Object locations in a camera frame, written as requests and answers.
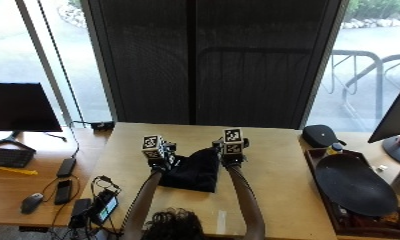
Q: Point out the person's right hand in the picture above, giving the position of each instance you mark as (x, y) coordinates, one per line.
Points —
(233, 159)

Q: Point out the person's left hand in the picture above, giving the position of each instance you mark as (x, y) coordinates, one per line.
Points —
(169, 154)

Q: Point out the black cloth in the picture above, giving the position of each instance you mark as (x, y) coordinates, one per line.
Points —
(195, 171)

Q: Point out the white marker cube on right glove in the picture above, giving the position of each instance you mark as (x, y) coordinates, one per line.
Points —
(232, 141)

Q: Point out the white marker cube on glove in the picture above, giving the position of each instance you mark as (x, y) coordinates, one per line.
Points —
(232, 141)
(152, 146)

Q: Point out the white marker cube on left glove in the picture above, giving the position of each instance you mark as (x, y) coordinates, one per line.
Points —
(152, 146)

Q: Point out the black box at window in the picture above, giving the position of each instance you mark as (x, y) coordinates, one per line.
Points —
(101, 125)

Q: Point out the black device with lit screen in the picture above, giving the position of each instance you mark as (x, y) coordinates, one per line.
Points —
(104, 205)

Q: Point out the white tape strip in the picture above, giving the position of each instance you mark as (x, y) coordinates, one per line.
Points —
(220, 221)

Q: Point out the black zip pouch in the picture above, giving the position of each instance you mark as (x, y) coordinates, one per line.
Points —
(320, 135)

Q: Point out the black power adapter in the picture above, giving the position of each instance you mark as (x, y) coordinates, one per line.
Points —
(65, 167)

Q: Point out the dark mesh window panel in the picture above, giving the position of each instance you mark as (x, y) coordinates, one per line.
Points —
(208, 60)

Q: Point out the yellow bottle with dark cap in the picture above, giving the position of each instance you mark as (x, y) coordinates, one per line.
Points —
(334, 148)

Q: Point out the small black box device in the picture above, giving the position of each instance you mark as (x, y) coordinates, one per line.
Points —
(80, 209)

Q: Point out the black smartphone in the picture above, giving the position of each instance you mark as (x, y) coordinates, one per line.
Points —
(63, 192)

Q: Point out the dark wooden tray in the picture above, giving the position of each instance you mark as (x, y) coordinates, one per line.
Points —
(328, 200)

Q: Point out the black oval plate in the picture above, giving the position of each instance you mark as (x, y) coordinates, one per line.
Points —
(354, 185)

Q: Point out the grey computer mouse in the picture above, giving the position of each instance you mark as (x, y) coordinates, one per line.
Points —
(31, 202)

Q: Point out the yellow flat strip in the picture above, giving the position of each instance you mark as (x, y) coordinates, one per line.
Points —
(16, 171)

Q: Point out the black keyboard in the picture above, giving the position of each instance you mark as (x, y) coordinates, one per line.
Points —
(8, 157)

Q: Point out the black computer monitor with forked stand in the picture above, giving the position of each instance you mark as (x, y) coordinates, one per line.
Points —
(18, 106)

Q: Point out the small white object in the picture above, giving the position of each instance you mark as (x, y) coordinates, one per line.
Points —
(381, 167)

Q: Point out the metal bicycle rack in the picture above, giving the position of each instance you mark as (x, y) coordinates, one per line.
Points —
(364, 80)

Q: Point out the computer monitor with round base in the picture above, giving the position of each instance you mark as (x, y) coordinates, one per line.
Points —
(396, 120)

